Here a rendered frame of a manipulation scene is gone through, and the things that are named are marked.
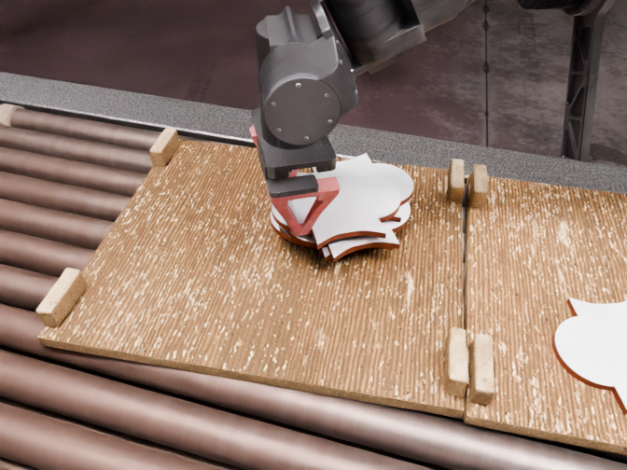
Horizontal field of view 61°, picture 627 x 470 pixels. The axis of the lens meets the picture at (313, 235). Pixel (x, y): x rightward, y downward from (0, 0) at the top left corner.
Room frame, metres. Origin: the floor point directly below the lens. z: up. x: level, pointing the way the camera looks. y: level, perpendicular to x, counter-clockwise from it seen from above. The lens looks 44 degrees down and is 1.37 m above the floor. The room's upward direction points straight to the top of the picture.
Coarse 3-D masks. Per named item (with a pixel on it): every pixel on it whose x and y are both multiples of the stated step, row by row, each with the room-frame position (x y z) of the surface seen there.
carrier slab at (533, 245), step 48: (528, 192) 0.52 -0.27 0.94; (576, 192) 0.52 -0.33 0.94; (480, 240) 0.44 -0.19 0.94; (528, 240) 0.44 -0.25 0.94; (576, 240) 0.44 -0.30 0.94; (624, 240) 0.44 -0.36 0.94; (480, 288) 0.36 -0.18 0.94; (528, 288) 0.36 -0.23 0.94; (576, 288) 0.36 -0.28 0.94; (624, 288) 0.36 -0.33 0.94; (528, 336) 0.30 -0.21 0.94; (528, 384) 0.25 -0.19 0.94; (576, 384) 0.25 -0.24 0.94; (528, 432) 0.21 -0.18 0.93; (576, 432) 0.21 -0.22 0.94; (624, 432) 0.21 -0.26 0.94
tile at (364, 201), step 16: (320, 176) 0.49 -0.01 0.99; (336, 176) 0.49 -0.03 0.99; (352, 176) 0.49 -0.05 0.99; (368, 176) 0.49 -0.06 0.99; (352, 192) 0.46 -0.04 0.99; (368, 192) 0.46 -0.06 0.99; (384, 192) 0.46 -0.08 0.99; (272, 208) 0.43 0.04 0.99; (304, 208) 0.43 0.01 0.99; (336, 208) 0.43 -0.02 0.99; (352, 208) 0.43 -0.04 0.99; (368, 208) 0.43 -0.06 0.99; (384, 208) 0.43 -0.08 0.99; (320, 224) 0.41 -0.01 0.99; (336, 224) 0.41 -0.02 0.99; (352, 224) 0.41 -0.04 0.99; (368, 224) 0.41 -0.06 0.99; (320, 240) 0.39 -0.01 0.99
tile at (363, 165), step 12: (360, 156) 0.54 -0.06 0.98; (312, 168) 0.52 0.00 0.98; (336, 168) 0.52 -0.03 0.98; (360, 168) 0.52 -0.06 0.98; (372, 168) 0.52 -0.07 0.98; (384, 168) 0.52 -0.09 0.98; (396, 168) 0.52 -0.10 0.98; (396, 180) 0.49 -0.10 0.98; (408, 180) 0.49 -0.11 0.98; (408, 192) 0.47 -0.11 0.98; (396, 216) 0.43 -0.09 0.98
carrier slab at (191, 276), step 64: (192, 192) 0.52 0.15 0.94; (256, 192) 0.52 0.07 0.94; (128, 256) 0.41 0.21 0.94; (192, 256) 0.41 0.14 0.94; (256, 256) 0.41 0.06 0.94; (320, 256) 0.41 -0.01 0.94; (384, 256) 0.41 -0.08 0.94; (448, 256) 0.41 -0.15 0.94; (64, 320) 0.32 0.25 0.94; (128, 320) 0.32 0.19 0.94; (192, 320) 0.32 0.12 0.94; (256, 320) 0.32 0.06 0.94; (320, 320) 0.32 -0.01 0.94; (384, 320) 0.32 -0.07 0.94; (448, 320) 0.32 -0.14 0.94; (320, 384) 0.25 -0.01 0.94; (384, 384) 0.25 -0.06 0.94
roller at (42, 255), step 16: (0, 240) 0.45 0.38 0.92; (16, 240) 0.45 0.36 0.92; (32, 240) 0.45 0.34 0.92; (48, 240) 0.46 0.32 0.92; (0, 256) 0.44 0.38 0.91; (16, 256) 0.43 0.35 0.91; (32, 256) 0.43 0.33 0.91; (48, 256) 0.43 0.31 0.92; (64, 256) 0.43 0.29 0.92; (80, 256) 0.43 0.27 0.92; (48, 272) 0.42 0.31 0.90
